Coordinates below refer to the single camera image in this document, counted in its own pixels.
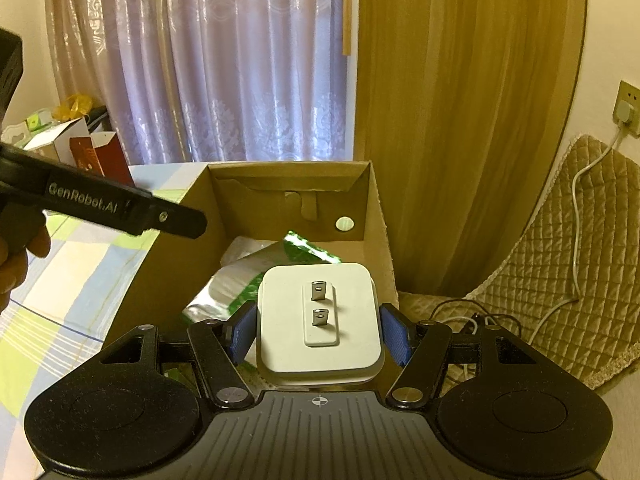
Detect silver green foil pouch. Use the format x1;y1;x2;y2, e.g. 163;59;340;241
181;231;342;324

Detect white power adapter plug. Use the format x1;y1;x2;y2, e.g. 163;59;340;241
256;263;384;388

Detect person left hand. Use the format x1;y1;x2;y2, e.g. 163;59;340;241
0;226;51;311

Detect white product box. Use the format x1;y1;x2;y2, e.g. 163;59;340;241
24;117;89;166

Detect green white tissue box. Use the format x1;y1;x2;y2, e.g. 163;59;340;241
1;108;54;148

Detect red gift box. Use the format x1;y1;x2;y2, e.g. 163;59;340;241
70;131;134;186

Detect yellow plastic bag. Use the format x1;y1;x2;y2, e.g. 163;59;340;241
52;93;93;122

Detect purple sheer curtain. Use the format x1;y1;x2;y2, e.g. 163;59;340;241
46;0;350;164

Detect quilted tan chair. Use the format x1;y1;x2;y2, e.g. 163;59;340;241
399;136;639;390

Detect brown cardboard box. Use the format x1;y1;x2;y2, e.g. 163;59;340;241
102;160;400;396

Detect brown thick curtain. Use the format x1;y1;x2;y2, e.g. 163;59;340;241
355;0;587;296

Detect black cables on chair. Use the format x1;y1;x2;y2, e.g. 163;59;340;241
418;298;524;340

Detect white charger cable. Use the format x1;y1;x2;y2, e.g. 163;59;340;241
439;123;632;380

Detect wall power socket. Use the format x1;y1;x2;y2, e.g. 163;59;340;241
613;80;640;138

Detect white wall charger plug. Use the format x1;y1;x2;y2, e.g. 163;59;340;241
613;100;636;129

